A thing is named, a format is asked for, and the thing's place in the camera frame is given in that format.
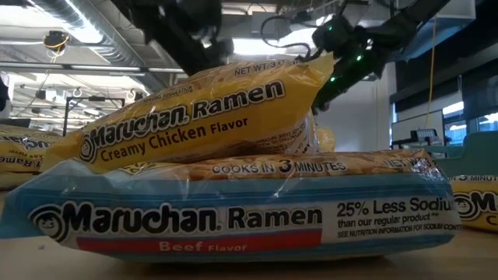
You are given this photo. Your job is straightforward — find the black stand frame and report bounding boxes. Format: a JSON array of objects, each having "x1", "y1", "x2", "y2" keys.
[{"x1": 61, "y1": 96, "x2": 126, "y2": 137}]

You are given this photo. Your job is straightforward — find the yellow creamy chicken ramen pack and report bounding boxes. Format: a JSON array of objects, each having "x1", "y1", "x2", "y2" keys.
[
  {"x1": 0, "y1": 149, "x2": 55, "y2": 191},
  {"x1": 0, "y1": 123, "x2": 63, "y2": 153},
  {"x1": 40, "y1": 52, "x2": 337, "y2": 175},
  {"x1": 449, "y1": 173, "x2": 498, "y2": 234}
]

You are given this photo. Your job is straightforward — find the black pegboard rack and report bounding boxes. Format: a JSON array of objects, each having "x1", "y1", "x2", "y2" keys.
[{"x1": 410, "y1": 128, "x2": 443, "y2": 145}]

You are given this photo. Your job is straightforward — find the blue beef ramen pack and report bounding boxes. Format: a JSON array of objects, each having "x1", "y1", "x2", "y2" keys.
[{"x1": 0, "y1": 149, "x2": 464, "y2": 264}]

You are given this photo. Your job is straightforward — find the teal plastic bin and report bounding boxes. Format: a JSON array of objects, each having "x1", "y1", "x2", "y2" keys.
[{"x1": 435, "y1": 131, "x2": 498, "y2": 178}]

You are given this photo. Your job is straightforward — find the white whiteboard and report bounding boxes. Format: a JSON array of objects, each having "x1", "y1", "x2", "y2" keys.
[{"x1": 391, "y1": 110, "x2": 444, "y2": 151}]

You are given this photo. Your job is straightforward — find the white ceiling air unit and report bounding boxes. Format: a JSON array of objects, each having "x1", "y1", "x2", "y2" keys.
[{"x1": 388, "y1": 0, "x2": 478, "y2": 63}]

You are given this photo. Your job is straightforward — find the black yellow ceiling cable reel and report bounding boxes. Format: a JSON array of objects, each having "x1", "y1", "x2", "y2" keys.
[{"x1": 42, "y1": 30, "x2": 71, "y2": 52}]

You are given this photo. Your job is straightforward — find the yellow hanging cable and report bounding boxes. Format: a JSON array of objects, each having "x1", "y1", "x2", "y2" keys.
[{"x1": 425, "y1": 11, "x2": 439, "y2": 129}]

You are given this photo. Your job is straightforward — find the silver ventilation duct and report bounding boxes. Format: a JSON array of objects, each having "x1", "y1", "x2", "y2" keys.
[{"x1": 30, "y1": 0, "x2": 184, "y2": 69}]

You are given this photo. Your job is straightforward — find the long ceiling light bar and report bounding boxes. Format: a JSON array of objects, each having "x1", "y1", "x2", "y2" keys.
[{"x1": 0, "y1": 61, "x2": 186, "y2": 75}]

